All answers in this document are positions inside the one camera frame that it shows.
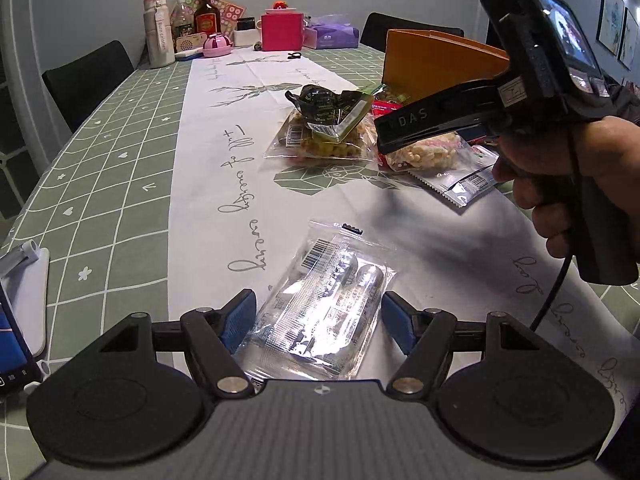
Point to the person's right hand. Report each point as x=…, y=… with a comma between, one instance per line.
x=615, y=155

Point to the pink gift box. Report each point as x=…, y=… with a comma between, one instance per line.
x=282, y=32

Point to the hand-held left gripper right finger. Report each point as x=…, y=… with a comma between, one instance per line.
x=397, y=322

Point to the orange cardboard box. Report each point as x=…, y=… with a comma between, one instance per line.
x=440, y=60

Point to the dark green snack packet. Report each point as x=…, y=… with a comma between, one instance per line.
x=320, y=105

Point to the clear bag of yellow snacks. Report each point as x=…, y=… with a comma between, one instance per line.
x=295, y=135

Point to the black chair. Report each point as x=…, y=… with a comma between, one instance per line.
x=400, y=30
x=85, y=85

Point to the clear silvery snack packet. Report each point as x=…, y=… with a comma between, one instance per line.
x=320, y=300

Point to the white printed table runner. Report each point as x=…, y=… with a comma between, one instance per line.
x=215, y=185

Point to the pink round gadget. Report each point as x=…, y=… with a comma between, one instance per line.
x=217, y=46

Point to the white phone stand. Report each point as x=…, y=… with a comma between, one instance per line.
x=32, y=300

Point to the clear plastic bottle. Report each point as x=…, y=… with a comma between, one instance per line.
x=182, y=17

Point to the red snack packet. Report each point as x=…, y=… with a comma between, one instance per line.
x=387, y=106

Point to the beige small radio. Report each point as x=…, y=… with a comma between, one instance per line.
x=189, y=42

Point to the white water bottle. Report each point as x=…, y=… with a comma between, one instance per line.
x=159, y=35

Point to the clear bag of puffed snacks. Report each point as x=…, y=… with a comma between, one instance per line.
x=430, y=155

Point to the mixed nut snack packet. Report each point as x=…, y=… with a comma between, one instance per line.
x=400, y=95

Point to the brown glass bottle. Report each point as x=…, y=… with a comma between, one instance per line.
x=206, y=17

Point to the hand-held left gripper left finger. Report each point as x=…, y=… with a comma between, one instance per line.
x=239, y=322

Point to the light green snack packet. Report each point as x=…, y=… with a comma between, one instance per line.
x=372, y=89

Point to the dotted pattern card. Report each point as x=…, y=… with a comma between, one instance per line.
x=232, y=10

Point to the white mug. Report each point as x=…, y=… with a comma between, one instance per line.
x=246, y=37

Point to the red orange toy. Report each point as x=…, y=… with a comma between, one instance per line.
x=280, y=5

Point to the smartphone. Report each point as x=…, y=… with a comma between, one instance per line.
x=12, y=350

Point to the silver edged snack packet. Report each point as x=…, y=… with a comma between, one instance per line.
x=465, y=185

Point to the framed wall picture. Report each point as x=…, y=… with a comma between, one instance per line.
x=610, y=15
x=629, y=40

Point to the purple tissue pack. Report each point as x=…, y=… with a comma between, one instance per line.
x=332, y=35

